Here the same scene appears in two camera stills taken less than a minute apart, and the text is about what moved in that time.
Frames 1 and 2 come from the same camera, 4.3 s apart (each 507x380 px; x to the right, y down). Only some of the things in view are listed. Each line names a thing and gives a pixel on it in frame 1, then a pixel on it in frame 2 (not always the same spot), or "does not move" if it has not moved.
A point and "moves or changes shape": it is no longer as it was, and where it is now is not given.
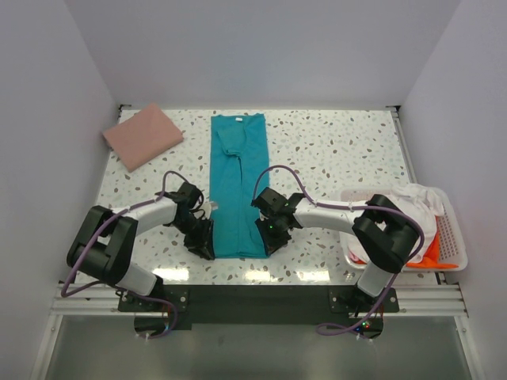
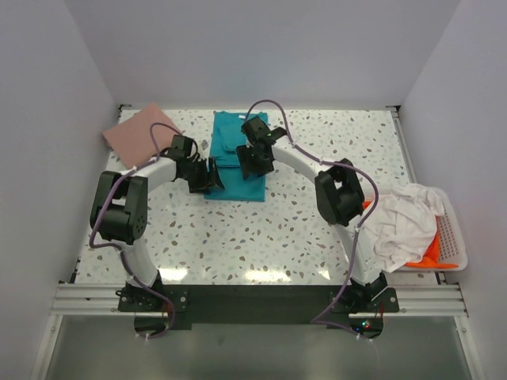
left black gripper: (202, 244) to (209, 179)
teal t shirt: (239, 171) moves or changes shape
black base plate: (260, 303) does not move
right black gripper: (271, 244) to (247, 166)
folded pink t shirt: (142, 136) does not move
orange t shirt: (430, 258) does not move
